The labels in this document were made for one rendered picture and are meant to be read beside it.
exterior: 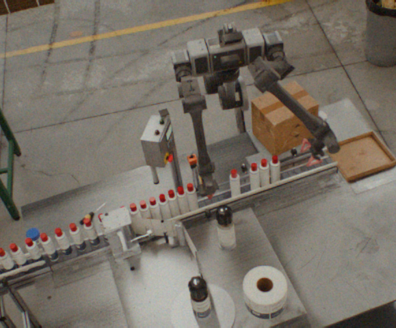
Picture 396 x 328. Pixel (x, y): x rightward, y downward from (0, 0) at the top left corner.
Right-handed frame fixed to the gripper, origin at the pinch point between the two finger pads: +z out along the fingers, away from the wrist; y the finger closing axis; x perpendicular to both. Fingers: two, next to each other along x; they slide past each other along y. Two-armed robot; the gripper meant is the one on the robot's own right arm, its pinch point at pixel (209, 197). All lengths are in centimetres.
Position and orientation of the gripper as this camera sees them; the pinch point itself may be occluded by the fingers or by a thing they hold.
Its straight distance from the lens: 310.2
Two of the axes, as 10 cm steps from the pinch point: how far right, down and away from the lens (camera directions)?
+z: 1.0, 6.7, 7.4
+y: 9.4, -3.0, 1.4
